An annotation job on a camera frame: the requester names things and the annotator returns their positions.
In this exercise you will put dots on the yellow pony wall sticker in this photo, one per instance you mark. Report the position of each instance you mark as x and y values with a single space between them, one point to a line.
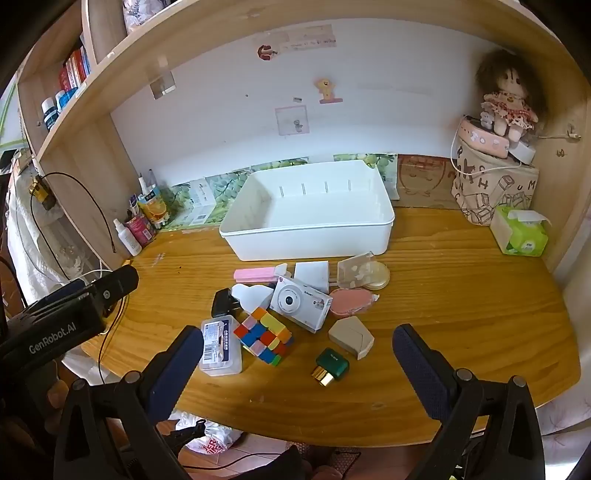
328 90

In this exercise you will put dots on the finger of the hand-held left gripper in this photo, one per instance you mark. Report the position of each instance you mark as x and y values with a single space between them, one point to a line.
117 286

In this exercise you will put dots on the brown-haired cloth doll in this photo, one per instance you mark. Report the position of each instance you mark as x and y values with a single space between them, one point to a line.
508 106

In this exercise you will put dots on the printed brown paper bag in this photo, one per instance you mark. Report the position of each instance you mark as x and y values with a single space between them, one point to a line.
489 194

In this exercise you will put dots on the white rectangular box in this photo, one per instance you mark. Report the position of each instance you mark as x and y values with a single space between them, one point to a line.
311 274

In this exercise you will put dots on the beige angular box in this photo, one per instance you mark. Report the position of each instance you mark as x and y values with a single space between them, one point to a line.
348 337

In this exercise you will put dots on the brown cartoon cardboard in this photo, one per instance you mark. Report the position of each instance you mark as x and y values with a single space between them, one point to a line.
422 180

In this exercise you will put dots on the pink can pen holder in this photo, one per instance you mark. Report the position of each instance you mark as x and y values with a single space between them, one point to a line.
141 228

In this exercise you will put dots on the red wall sticker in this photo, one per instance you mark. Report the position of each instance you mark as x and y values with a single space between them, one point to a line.
265 50

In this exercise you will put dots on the pink square wall sticker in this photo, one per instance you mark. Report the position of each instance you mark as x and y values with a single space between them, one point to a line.
291 120

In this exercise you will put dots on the blue bottle white cap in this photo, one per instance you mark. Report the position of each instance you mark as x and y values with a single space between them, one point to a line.
48 113
63 99

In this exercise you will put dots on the white plastic bin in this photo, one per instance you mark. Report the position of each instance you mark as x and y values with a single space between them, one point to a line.
323 207

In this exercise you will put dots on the floral cloth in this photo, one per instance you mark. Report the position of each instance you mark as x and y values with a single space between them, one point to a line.
138 14

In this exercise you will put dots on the orange juice carton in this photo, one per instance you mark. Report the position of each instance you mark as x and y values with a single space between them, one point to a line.
154 210

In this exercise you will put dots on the pink rectangular bar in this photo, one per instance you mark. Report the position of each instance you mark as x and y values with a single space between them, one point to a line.
251 275

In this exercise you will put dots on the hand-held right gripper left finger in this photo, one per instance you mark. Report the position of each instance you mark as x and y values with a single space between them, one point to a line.
178 369

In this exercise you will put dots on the person's left hand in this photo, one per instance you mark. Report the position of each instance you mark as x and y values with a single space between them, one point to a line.
57 391

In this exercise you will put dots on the green bottle gold cap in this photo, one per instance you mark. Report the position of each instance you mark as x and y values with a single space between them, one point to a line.
334 362

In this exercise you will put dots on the row of books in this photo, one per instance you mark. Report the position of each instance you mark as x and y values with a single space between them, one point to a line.
74 69

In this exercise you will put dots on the white plastic bag red print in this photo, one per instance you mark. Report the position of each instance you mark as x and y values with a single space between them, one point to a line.
214 441

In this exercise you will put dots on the paper strip on wall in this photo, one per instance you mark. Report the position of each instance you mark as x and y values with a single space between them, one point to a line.
309 39

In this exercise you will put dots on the black charger plug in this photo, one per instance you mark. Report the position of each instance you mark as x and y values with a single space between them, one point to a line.
222 302

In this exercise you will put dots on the gold round compact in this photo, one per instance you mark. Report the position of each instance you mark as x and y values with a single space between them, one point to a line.
381 277

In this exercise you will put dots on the green tissue pack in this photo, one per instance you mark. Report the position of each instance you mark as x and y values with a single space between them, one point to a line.
521 237

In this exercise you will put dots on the white bottle-shaped flat piece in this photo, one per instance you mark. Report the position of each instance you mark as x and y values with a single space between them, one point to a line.
251 295

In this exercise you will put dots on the clear labelled small box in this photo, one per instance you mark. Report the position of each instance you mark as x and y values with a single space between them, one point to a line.
221 346

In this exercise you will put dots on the gold metal fitting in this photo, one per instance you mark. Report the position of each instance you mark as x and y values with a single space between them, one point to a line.
41 194

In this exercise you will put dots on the white compact camera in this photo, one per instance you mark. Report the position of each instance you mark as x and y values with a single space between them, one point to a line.
295 302

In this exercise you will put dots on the white lace cloth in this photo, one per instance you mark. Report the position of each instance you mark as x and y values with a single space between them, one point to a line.
41 249

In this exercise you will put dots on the multicoloured puzzle cube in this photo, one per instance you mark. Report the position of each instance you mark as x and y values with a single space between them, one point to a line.
263 337

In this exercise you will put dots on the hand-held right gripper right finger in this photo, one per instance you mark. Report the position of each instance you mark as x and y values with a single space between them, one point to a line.
420 369

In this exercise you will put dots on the white charger block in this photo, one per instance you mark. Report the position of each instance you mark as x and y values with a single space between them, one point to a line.
524 152

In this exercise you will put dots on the green leaf printed poster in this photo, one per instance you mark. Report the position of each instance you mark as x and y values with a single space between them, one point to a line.
217 189

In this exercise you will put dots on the clear plastic box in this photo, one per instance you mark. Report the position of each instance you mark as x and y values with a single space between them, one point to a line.
353 272

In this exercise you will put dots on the white spray bottle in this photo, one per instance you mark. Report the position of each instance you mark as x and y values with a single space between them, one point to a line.
129 240

